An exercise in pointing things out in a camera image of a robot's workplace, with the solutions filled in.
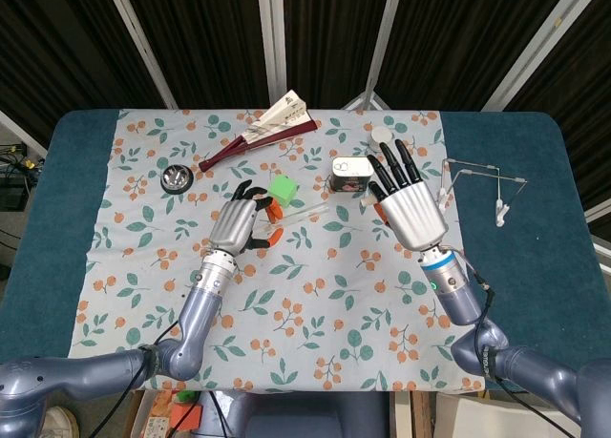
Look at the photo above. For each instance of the clear glass tube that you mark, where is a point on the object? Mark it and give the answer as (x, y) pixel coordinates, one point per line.
(305, 215)

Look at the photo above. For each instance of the brown wooden plank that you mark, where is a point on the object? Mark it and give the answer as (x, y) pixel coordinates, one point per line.
(422, 416)

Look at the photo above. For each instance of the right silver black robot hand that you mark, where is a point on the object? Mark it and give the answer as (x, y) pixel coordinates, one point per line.
(415, 214)

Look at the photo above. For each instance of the dark blue table cover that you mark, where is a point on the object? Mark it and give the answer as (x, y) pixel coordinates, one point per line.
(525, 147)

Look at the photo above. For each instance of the beige cardboard box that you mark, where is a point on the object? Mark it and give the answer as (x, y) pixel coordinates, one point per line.
(477, 419)

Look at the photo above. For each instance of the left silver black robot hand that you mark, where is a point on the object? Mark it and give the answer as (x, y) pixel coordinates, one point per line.
(234, 225)

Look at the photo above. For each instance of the black equipment box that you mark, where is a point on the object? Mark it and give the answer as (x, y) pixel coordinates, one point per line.
(13, 194)

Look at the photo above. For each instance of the white board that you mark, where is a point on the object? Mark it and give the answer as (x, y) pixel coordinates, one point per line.
(400, 416)

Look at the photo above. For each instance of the orange flat object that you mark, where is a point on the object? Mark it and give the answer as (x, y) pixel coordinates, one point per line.
(183, 415)

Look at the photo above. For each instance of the white shoe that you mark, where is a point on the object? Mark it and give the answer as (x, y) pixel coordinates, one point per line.
(61, 421)

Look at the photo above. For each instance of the open cardboard box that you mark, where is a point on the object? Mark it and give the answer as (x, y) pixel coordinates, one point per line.
(153, 421)

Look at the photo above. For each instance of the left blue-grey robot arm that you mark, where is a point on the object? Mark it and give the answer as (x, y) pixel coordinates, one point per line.
(195, 309)

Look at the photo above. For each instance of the floral printed tablecloth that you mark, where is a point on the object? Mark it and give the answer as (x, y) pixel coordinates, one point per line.
(305, 285)

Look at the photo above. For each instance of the folding paper fan, maroon ribs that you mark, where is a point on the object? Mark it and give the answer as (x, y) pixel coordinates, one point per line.
(248, 144)

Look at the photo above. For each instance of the black luncheon meat can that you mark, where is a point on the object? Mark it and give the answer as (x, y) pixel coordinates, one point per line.
(348, 175)

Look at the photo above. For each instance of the small white round jar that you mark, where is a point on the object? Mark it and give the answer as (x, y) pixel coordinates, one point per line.
(381, 136)

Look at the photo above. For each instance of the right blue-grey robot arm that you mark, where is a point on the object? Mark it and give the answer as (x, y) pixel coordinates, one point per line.
(458, 299)

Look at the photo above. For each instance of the white partition frame post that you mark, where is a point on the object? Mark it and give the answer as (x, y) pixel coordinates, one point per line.
(272, 37)
(600, 252)
(384, 32)
(141, 39)
(21, 128)
(539, 42)

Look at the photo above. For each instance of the round steel bowl, black rim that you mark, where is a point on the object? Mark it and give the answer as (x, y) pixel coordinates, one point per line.
(176, 178)

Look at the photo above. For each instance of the green cube block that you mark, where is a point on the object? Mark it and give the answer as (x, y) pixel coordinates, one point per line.
(282, 189)

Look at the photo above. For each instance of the small green object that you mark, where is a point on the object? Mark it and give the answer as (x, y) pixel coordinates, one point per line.
(185, 396)

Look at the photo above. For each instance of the grey tripod stand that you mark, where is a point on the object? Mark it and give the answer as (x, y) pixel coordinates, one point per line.
(367, 97)

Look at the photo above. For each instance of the blue-grey robot torso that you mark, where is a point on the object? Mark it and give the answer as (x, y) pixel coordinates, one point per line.
(310, 419)

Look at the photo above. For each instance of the black pleated curtain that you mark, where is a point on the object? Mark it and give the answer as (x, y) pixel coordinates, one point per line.
(210, 37)

